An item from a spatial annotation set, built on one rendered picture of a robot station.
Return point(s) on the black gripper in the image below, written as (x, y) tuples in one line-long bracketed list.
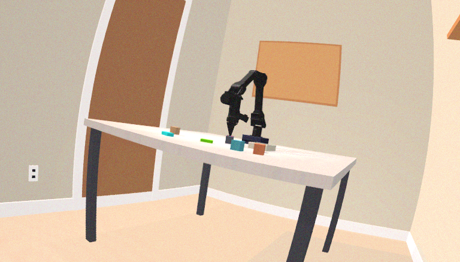
[(232, 118)]

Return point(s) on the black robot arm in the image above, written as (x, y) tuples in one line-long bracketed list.
[(233, 97)]

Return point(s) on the beige shallow tray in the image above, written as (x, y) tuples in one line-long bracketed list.
[(268, 147)]

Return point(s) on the cyan flat block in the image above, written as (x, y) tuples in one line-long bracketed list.
[(167, 133)]

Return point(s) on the teal block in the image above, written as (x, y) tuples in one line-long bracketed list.
[(237, 145)]

